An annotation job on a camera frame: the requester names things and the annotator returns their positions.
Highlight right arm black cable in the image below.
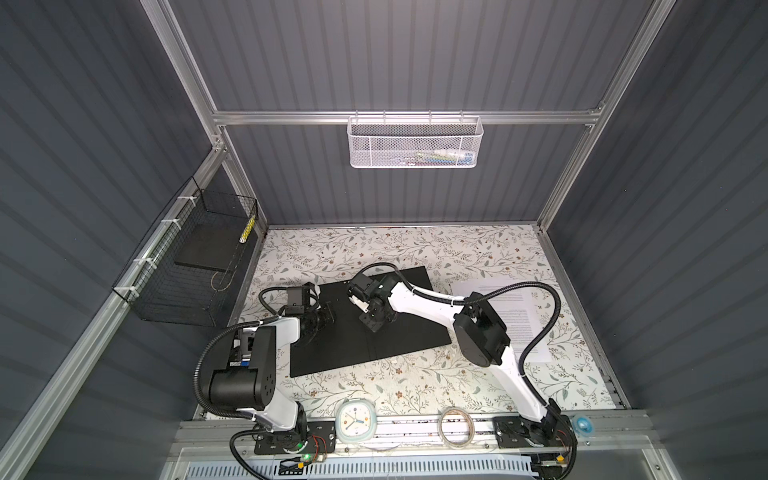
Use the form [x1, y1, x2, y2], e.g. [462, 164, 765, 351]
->
[350, 262, 563, 409]

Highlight black wire basket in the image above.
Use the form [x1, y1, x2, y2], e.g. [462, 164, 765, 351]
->
[113, 180, 259, 328]

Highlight clear tape ring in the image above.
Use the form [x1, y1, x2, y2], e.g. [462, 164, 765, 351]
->
[436, 406, 475, 449]

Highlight yellow marker pen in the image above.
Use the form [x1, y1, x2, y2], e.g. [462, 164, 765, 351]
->
[239, 215, 256, 244]

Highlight blue tape roll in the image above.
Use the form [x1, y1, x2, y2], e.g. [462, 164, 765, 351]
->
[572, 415, 595, 436]

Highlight blue folder with black inside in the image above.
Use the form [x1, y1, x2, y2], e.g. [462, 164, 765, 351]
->
[289, 281, 451, 378]

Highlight white wire mesh basket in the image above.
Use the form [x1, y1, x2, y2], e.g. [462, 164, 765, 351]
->
[346, 115, 484, 169]

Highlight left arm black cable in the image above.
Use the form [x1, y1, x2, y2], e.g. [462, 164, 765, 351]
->
[193, 285, 301, 480]

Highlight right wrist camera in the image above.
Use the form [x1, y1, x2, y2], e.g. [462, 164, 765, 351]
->
[348, 286, 369, 312]

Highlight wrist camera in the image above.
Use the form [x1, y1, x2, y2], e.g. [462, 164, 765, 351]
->
[348, 286, 369, 312]
[306, 282, 322, 310]

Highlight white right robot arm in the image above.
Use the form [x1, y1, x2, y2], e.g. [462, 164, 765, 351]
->
[347, 271, 562, 445]

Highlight black foam pad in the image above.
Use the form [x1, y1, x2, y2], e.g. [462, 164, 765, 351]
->
[174, 224, 246, 273]

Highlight white ventilated cable duct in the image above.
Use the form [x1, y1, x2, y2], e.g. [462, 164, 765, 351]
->
[182, 454, 538, 480]

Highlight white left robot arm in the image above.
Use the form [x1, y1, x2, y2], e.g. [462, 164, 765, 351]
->
[193, 282, 333, 444]

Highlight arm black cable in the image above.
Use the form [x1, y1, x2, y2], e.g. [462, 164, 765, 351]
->
[350, 262, 563, 409]
[193, 285, 301, 480]

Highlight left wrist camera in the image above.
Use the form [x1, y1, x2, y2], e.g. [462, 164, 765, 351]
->
[306, 282, 322, 310]

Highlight white printed paper files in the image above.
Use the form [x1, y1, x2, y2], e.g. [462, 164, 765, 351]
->
[451, 277, 552, 359]

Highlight white square clock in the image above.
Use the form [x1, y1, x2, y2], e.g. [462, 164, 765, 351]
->
[335, 399, 378, 444]

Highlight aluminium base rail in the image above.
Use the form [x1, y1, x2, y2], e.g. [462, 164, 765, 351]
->
[169, 410, 659, 458]

